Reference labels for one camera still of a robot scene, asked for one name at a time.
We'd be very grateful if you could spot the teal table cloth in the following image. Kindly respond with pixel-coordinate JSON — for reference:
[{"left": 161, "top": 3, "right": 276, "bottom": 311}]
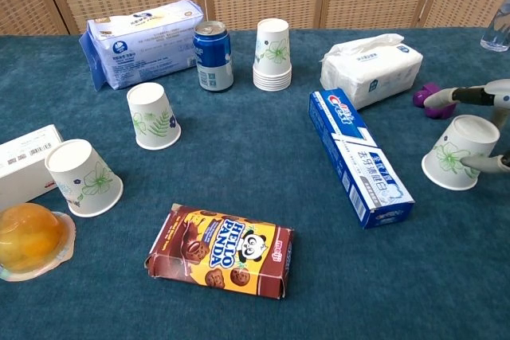
[{"left": 0, "top": 27, "right": 510, "bottom": 340}]

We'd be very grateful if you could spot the white cardboard box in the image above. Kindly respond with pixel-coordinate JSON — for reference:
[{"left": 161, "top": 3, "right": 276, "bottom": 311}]
[{"left": 0, "top": 123, "right": 65, "bottom": 213}]

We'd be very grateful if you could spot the white paper cup fern print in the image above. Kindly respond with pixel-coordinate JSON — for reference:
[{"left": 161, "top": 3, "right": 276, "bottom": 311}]
[{"left": 126, "top": 81, "right": 182, "bottom": 151}]

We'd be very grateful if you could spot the Hello Panda biscuit box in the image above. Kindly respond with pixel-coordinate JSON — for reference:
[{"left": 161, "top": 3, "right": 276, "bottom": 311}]
[{"left": 143, "top": 203, "right": 296, "bottom": 300}]

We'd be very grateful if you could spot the clear glass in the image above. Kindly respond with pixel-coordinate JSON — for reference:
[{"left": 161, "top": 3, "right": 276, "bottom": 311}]
[{"left": 480, "top": 7, "right": 510, "bottom": 53}]

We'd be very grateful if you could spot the white open tissue pack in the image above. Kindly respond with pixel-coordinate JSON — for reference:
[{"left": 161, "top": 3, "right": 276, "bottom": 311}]
[{"left": 319, "top": 33, "right": 424, "bottom": 111}]

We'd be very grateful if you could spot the stack of white paper cups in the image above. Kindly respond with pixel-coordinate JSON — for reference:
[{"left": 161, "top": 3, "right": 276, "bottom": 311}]
[{"left": 252, "top": 18, "right": 293, "bottom": 92}]

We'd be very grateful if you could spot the purple toy building block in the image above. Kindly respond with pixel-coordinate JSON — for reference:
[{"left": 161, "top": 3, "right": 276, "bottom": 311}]
[{"left": 412, "top": 81, "right": 458, "bottom": 120}]

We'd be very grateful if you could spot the lavender wrapped tissue pack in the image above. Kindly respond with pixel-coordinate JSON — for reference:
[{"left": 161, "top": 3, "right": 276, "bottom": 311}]
[{"left": 78, "top": 0, "right": 205, "bottom": 92}]

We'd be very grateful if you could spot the blue Crest toothpaste box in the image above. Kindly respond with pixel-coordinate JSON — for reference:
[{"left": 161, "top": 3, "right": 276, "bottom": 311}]
[{"left": 308, "top": 88, "right": 416, "bottom": 230}]

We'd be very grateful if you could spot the white paper cup flower print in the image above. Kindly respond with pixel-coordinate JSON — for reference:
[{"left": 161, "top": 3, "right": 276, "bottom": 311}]
[
  {"left": 44, "top": 139, "right": 124, "bottom": 219},
  {"left": 421, "top": 114, "right": 501, "bottom": 192}
]

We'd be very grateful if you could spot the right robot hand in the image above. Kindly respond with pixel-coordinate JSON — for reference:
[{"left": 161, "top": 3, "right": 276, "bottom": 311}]
[{"left": 422, "top": 78, "right": 510, "bottom": 174}]

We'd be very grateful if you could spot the blue drink can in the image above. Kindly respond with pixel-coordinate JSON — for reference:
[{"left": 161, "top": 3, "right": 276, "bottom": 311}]
[{"left": 193, "top": 20, "right": 235, "bottom": 93}]

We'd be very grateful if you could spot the orange fruit jelly cup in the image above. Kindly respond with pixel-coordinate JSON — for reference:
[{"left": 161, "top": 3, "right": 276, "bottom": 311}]
[{"left": 0, "top": 202, "right": 77, "bottom": 283}]

